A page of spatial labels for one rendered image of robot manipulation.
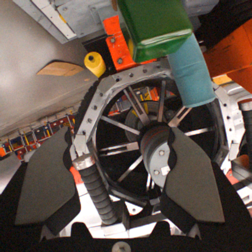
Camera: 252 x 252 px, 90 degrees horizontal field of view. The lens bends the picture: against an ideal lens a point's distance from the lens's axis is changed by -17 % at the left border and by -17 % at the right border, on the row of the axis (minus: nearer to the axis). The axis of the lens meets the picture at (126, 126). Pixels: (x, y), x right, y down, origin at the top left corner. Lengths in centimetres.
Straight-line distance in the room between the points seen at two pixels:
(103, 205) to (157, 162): 15
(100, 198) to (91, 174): 5
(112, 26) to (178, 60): 24
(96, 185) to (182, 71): 31
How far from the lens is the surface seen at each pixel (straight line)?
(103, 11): 75
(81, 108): 58
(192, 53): 39
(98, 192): 30
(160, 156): 35
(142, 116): 57
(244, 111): 34
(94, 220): 117
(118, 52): 49
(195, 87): 38
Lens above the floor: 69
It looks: 6 degrees up
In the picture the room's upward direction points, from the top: 161 degrees clockwise
